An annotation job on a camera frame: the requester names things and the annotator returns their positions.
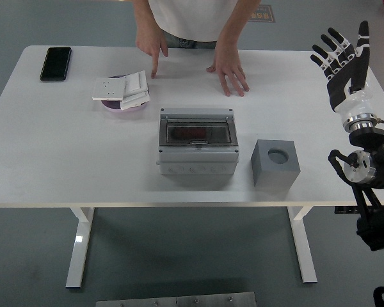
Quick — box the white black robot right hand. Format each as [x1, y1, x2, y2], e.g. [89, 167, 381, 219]
[310, 20, 377, 124]

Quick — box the person's left hand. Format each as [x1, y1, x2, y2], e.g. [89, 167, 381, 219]
[206, 47, 250, 97]

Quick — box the person's right hand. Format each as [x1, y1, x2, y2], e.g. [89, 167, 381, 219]
[134, 28, 170, 79]

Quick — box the transparent hinged box lid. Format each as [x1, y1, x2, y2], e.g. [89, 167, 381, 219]
[159, 114, 237, 147]

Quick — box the grey box cover frame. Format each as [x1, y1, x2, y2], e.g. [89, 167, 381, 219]
[156, 107, 240, 155]

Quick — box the grey plastic junction box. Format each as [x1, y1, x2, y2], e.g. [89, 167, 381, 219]
[156, 107, 240, 175]

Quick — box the person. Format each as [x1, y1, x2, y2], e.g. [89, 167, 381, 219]
[132, 0, 263, 97]

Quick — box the brown floor sign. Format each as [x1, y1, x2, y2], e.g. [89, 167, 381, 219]
[248, 3, 276, 23]

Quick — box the purple shallow bowl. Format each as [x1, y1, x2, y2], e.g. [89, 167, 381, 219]
[100, 74, 151, 113]

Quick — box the black smartphone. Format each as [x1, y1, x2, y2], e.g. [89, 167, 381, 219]
[39, 47, 72, 83]

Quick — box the grey block with round hole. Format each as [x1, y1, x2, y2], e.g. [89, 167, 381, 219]
[251, 139, 301, 187]

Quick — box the white table leg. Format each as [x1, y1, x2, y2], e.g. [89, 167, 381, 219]
[287, 206, 318, 284]
[65, 207, 95, 288]

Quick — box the grey metal plate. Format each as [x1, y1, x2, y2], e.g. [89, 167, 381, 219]
[95, 291, 257, 307]

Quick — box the white wall switch panel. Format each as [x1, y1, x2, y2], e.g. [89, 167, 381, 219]
[120, 89, 152, 111]
[124, 70, 149, 97]

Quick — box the white wall socket panel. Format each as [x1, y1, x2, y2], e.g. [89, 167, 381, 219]
[92, 79, 129, 102]

